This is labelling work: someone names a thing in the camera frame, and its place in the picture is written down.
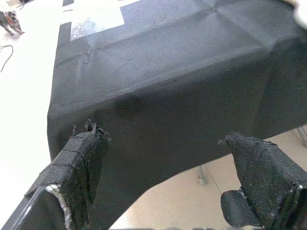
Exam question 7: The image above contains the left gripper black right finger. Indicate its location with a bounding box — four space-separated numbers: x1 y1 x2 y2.
217 131 307 227

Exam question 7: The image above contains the grey metal table leg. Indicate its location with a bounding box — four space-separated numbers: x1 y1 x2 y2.
295 124 307 148
196 165 207 185

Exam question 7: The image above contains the black tablecloth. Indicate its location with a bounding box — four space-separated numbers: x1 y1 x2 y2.
47 0 307 230

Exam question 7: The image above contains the clear plastic bag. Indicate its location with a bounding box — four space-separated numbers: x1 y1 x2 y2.
70 15 125 41

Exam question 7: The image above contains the black floor cable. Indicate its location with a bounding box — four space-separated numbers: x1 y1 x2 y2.
0 44 14 73

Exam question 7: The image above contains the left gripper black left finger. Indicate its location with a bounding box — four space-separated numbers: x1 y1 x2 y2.
24 118 110 230

